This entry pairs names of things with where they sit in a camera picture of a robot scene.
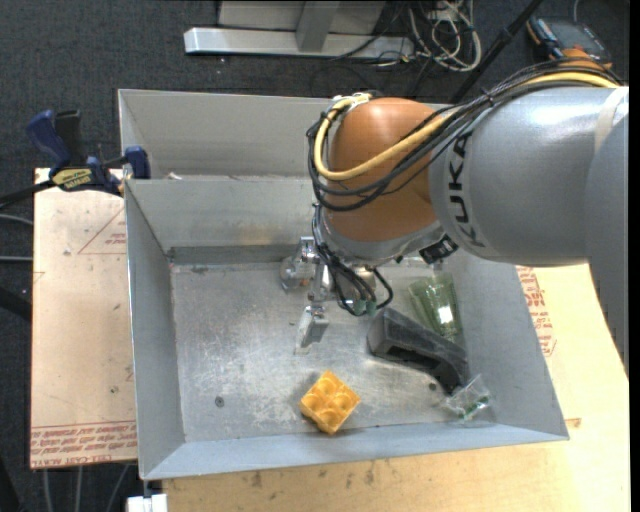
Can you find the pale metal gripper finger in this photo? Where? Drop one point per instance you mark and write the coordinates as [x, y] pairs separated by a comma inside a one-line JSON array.
[[314, 330], [292, 272]]

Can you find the black cylinder on white bracket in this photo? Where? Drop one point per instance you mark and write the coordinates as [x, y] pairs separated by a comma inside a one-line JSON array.
[[441, 249]]

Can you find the yellow toy building brick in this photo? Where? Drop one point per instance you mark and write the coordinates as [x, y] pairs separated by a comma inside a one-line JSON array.
[[330, 402]]

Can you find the grey metal bin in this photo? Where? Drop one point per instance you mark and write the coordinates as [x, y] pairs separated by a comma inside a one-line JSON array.
[[240, 360]]

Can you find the black stapler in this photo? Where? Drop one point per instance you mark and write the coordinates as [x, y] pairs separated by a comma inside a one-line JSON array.
[[415, 345]]

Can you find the brown cardboard board, red print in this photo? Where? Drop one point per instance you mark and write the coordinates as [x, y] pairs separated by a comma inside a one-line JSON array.
[[80, 325]]

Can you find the green clear glass cup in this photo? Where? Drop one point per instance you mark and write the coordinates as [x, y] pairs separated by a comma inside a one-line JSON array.
[[436, 305]]

